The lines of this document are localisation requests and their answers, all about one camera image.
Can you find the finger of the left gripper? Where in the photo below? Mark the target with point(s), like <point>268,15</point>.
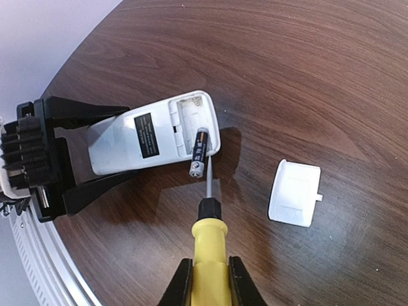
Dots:
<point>86,111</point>
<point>78,197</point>

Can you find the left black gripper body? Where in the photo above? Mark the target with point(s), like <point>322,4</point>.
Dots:
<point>47,199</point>

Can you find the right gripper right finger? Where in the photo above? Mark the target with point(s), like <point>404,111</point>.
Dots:
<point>243,289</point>

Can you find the yellow handled screwdriver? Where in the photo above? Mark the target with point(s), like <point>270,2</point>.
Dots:
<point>210,284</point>

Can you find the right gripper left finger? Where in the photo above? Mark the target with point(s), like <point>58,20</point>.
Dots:
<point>178,292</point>

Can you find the white battery cover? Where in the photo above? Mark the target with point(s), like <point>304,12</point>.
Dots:
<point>294,193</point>

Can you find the white remote control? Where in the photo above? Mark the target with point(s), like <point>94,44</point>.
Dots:
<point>156,134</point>

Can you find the front aluminium rail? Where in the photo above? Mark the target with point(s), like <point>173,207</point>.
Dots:
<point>52,273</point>

